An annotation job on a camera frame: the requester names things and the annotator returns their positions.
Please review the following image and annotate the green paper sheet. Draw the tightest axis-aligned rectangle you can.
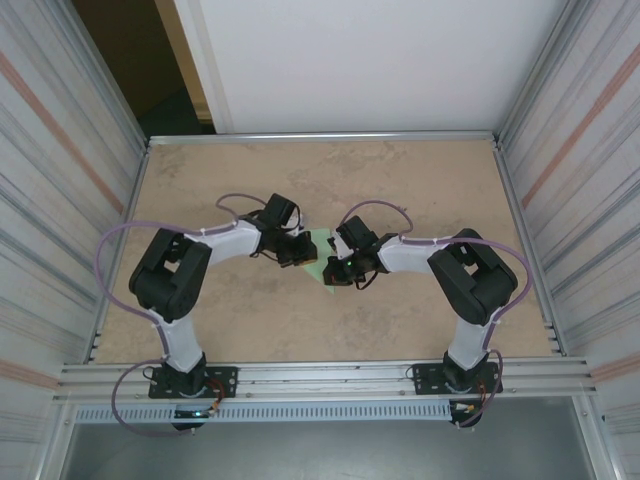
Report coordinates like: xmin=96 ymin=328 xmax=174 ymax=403
xmin=298 ymin=227 xmax=338 ymax=297

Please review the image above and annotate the grey metal shelf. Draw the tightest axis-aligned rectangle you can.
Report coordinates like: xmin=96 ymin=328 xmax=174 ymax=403
xmin=58 ymin=399 xmax=601 ymax=480

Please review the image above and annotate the black base connector module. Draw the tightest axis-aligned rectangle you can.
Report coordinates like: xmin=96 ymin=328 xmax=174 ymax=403
xmin=170 ymin=407 xmax=222 ymax=432
xmin=448 ymin=399 xmax=484 ymax=430

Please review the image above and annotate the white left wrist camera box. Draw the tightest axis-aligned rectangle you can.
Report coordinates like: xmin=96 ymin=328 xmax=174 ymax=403
xmin=285 ymin=210 xmax=308 ymax=237

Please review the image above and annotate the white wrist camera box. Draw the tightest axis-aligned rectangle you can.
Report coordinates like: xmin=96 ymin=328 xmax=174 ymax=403
xmin=285 ymin=210 xmax=308 ymax=237
xmin=326 ymin=233 xmax=352 ymax=260

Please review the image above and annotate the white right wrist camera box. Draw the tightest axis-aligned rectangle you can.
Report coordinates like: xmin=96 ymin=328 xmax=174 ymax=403
xmin=326 ymin=233 xmax=352 ymax=260

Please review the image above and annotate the wide aluminium mounting rail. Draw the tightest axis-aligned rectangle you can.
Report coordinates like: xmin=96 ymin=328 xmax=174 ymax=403
xmin=52 ymin=355 xmax=599 ymax=402

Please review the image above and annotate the aluminium frame crossbar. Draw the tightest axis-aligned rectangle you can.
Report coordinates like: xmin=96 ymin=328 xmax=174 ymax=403
xmin=146 ymin=130 xmax=503 ymax=147

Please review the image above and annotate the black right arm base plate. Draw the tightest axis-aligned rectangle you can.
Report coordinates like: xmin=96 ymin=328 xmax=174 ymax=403
xmin=411 ymin=361 xmax=503 ymax=397

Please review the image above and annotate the grey slotted cable duct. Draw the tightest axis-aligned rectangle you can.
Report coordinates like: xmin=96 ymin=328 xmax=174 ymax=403
xmin=72 ymin=402 xmax=455 ymax=424

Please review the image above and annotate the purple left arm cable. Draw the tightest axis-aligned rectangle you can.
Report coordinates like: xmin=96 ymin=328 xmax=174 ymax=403
xmin=94 ymin=192 xmax=274 ymax=441

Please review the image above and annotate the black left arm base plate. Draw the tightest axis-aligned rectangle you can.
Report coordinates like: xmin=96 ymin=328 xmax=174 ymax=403
xmin=147 ymin=365 xmax=238 ymax=400

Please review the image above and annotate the aluminium table side rail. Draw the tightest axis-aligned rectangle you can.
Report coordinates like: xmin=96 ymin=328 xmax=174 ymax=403
xmin=493 ymin=142 xmax=566 ymax=357
xmin=91 ymin=142 xmax=151 ymax=364

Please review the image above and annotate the beige door frame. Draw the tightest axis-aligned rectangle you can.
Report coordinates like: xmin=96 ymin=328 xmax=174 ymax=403
xmin=153 ymin=0 xmax=214 ymax=122

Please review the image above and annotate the aluminium frame post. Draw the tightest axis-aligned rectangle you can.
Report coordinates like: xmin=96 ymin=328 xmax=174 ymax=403
xmin=492 ymin=0 xmax=597 ymax=144
xmin=37 ymin=399 xmax=76 ymax=480
xmin=573 ymin=398 xmax=612 ymax=480
xmin=49 ymin=0 xmax=151 ymax=146

